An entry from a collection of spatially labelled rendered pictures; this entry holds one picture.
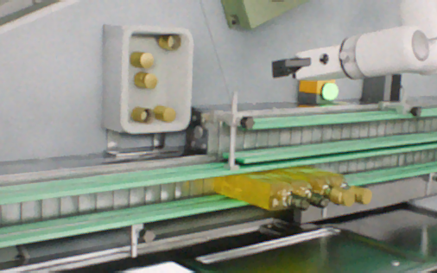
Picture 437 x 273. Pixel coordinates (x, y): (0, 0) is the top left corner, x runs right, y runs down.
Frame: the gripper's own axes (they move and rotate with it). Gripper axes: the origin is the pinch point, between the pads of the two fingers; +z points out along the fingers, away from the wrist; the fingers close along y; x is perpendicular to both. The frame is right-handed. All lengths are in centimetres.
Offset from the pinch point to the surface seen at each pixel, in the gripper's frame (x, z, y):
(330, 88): 0, 28, 45
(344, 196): -25.9, 2.7, 16.8
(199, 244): -36, 38, 5
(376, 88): 0, 31, 70
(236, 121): -8.6, 18.5, 2.2
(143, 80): 1.5, 33.4, -10.1
